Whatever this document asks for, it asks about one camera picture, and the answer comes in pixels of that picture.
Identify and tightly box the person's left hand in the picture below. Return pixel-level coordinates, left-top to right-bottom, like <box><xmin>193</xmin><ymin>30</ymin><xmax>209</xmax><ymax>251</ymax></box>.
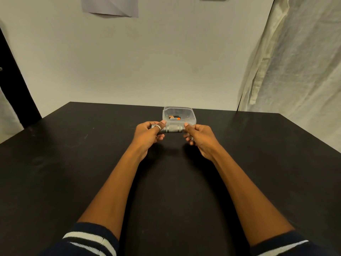
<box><xmin>132</xmin><ymin>120</ymin><xmax>167</xmax><ymax>158</ymax></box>

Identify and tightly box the person's right hand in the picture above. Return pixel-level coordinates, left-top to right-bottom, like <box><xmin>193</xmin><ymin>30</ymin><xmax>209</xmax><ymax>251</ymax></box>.
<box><xmin>183</xmin><ymin>123</ymin><xmax>223</xmax><ymax>162</ymax></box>

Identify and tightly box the grey metal flashlight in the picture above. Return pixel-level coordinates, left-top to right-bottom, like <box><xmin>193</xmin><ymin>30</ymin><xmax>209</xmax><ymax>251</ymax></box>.
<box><xmin>151</xmin><ymin>124</ymin><xmax>186</xmax><ymax>134</ymax></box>

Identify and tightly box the person's left forearm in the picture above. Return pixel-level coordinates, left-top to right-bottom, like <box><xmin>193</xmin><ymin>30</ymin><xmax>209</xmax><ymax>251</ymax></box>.
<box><xmin>77</xmin><ymin>146</ymin><xmax>147</xmax><ymax>242</ymax></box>

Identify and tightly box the person's right forearm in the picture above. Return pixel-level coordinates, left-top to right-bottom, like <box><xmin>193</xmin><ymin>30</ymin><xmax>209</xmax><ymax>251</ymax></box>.
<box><xmin>210</xmin><ymin>149</ymin><xmax>295</xmax><ymax>247</ymax></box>

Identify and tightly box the clear plastic container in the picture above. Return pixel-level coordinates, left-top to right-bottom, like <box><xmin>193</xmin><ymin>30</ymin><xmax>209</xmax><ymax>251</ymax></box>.
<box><xmin>162</xmin><ymin>106</ymin><xmax>197</xmax><ymax>126</ymax></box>

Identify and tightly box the navy striped sweater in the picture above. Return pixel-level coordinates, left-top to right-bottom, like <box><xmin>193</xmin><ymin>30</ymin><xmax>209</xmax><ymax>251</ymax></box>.
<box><xmin>40</xmin><ymin>222</ymin><xmax>331</xmax><ymax>256</ymax></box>

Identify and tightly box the white curtain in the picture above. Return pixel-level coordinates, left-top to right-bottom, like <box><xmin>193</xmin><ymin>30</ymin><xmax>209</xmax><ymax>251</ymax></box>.
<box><xmin>237</xmin><ymin>0</ymin><xmax>341</xmax><ymax>153</ymax></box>

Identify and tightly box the grey paper sheet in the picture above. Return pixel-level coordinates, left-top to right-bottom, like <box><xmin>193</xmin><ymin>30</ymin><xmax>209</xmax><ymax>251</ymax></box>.
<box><xmin>80</xmin><ymin>0</ymin><xmax>139</xmax><ymax>18</ymax></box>

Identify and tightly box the black door frame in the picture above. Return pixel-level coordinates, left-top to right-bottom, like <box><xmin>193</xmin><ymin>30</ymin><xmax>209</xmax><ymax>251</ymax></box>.
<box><xmin>0</xmin><ymin>26</ymin><xmax>42</xmax><ymax>129</ymax></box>

